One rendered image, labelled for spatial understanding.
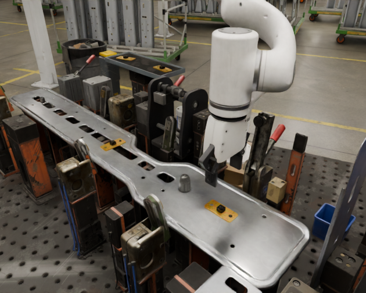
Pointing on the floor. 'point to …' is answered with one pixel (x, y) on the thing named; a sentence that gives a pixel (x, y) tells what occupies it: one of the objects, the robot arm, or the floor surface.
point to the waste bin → (89, 46)
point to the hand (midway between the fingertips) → (223, 172)
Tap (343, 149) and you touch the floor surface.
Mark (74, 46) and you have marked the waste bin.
